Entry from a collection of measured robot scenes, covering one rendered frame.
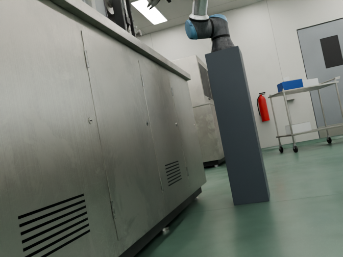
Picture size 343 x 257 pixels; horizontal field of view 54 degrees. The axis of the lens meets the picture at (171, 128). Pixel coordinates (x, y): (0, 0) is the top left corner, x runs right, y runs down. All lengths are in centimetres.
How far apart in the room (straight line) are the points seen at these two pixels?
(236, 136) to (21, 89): 139
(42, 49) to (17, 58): 11
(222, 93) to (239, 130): 23
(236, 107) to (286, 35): 496
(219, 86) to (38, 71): 130
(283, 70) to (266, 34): 75
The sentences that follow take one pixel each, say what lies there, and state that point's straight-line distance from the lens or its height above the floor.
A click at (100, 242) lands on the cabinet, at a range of 101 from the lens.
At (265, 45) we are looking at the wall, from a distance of 682.
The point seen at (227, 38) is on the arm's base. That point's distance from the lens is 212.
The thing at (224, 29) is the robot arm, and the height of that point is 103.
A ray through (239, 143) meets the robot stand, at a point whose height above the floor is 35.
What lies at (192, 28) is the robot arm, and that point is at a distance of 205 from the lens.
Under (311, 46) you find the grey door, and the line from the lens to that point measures 685.
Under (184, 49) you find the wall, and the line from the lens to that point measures 702.
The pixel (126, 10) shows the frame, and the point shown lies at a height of 122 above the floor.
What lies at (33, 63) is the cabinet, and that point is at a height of 65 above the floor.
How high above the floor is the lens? 40
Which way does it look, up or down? 3 degrees up
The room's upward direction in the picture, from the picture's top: 11 degrees counter-clockwise
